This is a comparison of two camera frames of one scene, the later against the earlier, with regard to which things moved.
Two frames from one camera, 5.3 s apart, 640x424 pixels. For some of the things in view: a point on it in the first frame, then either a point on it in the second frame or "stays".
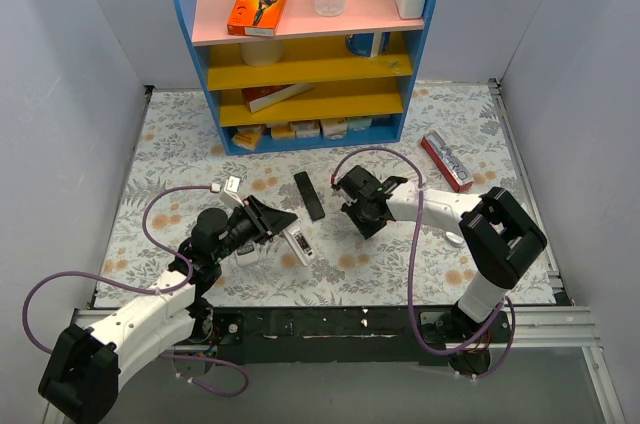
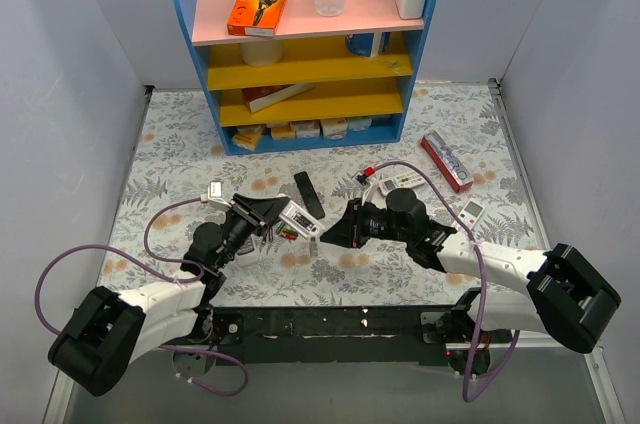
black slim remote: [309, 196] stays
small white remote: [302, 244] to [301, 220]
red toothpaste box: [454, 168] stays
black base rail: [359, 335] stays
